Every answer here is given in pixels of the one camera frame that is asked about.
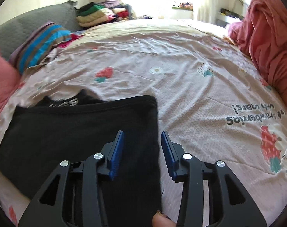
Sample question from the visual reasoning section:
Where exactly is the black sweater with orange cuffs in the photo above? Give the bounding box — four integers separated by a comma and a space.
0, 90, 161, 226

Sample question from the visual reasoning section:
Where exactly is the stack of folded clothes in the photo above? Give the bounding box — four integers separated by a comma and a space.
76, 0, 133, 29

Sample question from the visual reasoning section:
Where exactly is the right hand thumb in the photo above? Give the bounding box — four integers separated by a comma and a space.
152, 210, 176, 227

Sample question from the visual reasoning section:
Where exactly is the pink quilted pillow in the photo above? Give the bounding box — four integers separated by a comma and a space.
0, 53, 21, 113

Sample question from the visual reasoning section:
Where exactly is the striped blue purple pillow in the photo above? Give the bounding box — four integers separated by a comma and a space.
9, 22, 71, 74

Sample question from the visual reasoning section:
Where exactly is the grey quilted headboard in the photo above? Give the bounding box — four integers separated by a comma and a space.
0, 0, 81, 60

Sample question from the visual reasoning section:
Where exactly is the pink printed bed sheet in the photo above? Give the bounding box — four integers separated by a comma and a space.
0, 20, 287, 224

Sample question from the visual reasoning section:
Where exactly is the pink crumpled blanket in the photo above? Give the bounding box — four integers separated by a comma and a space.
228, 0, 287, 107

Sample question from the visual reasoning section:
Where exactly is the white desk with clutter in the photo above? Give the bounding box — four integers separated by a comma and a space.
215, 11, 243, 28

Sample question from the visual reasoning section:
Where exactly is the white curtain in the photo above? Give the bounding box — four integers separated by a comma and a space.
193, 0, 219, 24

